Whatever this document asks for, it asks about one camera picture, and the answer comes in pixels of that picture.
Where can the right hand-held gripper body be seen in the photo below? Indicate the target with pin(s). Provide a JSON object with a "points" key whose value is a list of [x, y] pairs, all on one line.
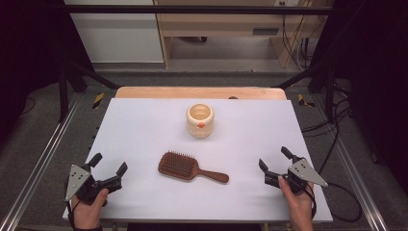
{"points": [[304, 173]]}

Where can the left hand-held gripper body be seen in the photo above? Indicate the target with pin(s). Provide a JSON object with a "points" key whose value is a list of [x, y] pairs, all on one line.
{"points": [[78, 179]]}

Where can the brown wooden hairbrush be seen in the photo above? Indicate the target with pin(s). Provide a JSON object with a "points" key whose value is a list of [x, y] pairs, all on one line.
{"points": [[178, 166]]}

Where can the cream ceramic cup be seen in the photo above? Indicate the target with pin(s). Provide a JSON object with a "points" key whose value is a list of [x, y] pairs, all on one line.
{"points": [[200, 126]]}

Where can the person's right hand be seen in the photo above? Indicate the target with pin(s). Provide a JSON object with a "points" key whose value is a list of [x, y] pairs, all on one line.
{"points": [[300, 208]]}

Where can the person's left hand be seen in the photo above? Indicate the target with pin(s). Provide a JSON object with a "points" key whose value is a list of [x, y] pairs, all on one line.
{"points": [[88, 215]]}

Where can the white board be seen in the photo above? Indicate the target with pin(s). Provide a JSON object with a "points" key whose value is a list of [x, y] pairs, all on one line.
{"points": [[144, 134]]}

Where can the yellow black tape strip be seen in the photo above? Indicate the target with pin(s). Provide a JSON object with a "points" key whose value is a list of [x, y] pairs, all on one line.
{"points": [[98, 100], [302, 100]]}

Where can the black metal stand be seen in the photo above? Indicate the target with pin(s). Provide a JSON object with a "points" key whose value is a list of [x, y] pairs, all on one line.
{"points": [[64, 93], [328, 89]]}

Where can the person's dark clothing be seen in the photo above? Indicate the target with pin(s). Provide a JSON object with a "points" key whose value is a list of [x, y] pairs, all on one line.
{"points": [[192, 227]]}

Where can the light wooden table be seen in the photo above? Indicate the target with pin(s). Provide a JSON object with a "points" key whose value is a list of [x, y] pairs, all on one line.
{"points": [[198, 92]]}

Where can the black curtain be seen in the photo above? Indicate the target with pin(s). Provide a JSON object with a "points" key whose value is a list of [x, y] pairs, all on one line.
{"points": [[378, 80], [32, 48]]}

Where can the white cabinet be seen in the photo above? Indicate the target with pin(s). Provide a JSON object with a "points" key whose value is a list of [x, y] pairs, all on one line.
{"points": [[118, 38]]}

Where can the light wooden desk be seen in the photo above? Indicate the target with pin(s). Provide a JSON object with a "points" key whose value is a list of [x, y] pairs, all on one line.
{"points": [[221, 22]]}

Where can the aluminium floor rail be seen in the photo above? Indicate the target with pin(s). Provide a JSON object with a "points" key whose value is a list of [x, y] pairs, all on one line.
{"points": [[41, 160], [352, 166]]}

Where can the black horizontal frame bar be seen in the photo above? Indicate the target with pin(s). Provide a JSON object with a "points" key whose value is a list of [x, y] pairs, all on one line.
{"points": [[192, 9]]}

